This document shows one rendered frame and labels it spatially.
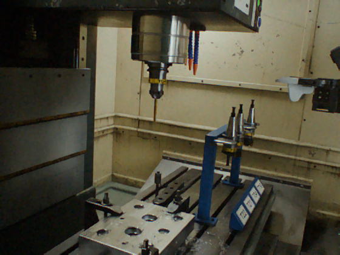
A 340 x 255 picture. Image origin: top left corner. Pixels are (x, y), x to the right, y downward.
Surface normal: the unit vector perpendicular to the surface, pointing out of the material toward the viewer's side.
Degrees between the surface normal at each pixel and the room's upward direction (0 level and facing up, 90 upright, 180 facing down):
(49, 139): 90
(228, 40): 90
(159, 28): 90
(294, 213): 24
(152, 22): 90
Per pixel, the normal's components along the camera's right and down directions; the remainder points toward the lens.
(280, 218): -0.10, -0.83
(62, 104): 0.88, 0.15
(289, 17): -0.42, 0.15
